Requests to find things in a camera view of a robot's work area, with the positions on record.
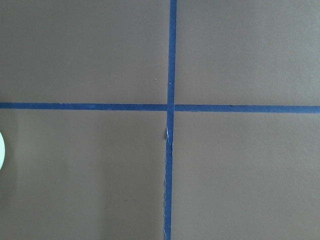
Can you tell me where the blue tape line vertical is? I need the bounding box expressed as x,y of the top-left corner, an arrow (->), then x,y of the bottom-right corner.
163,0 -> 178,240

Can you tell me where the green bowl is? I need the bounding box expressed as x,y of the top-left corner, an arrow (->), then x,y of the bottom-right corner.
0,133 -> 6,170

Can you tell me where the blue tape line horizontal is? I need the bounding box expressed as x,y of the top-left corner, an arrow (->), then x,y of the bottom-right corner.
0,102 -> 320,114

